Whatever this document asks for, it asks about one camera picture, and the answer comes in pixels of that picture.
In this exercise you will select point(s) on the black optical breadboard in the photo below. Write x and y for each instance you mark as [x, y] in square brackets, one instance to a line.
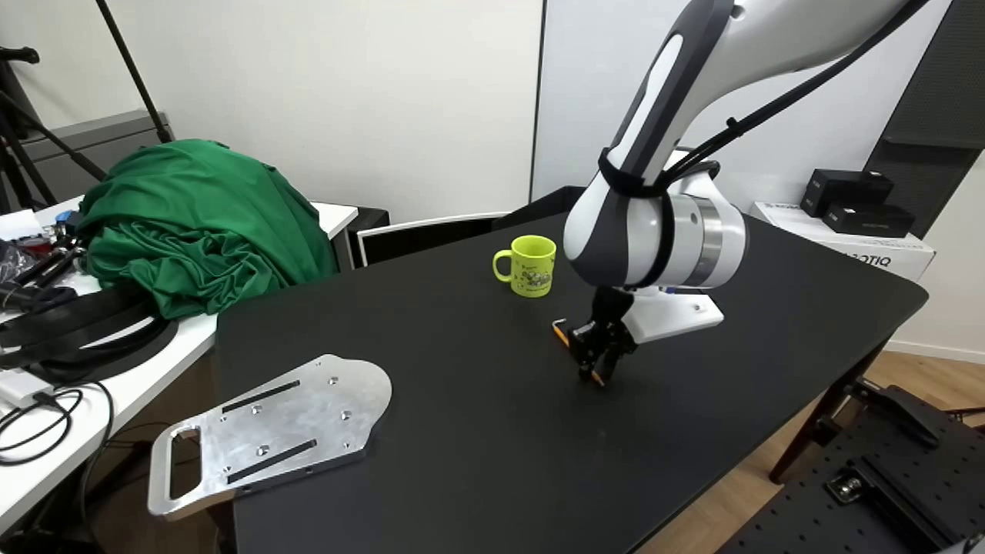
[802, 512]

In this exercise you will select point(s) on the flat black device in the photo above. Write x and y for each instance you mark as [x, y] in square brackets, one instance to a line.
[870, 221]

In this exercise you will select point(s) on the black device box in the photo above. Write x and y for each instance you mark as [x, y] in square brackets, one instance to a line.
[846, 188]

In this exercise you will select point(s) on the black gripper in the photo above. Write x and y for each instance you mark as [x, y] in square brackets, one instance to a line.
[614, 312]

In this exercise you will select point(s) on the black wall panel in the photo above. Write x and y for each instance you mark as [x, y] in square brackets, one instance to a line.
[941, 103]

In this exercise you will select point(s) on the black stand pole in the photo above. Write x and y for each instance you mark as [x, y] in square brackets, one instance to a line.
[134, 75]

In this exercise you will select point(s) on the white side table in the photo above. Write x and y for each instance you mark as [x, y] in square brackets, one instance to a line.
[156, 370]

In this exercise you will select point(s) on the black camera tripod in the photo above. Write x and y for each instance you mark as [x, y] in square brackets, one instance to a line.
[17, 156]

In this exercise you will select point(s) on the white cardboard box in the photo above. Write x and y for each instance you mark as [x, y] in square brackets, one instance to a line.
[883, 255]

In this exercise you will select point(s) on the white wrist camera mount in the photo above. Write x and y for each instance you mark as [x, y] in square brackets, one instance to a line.
[673, 312]

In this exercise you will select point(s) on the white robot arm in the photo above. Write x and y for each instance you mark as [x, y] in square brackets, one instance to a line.
[657, 234]

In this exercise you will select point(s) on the dark table leg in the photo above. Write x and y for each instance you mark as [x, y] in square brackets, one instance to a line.
[811, 436]

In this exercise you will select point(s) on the green cloth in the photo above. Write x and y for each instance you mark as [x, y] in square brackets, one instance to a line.
[196, 226]

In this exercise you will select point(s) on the silver metal mounting plate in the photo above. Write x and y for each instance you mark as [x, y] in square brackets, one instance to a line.
[297, 417]

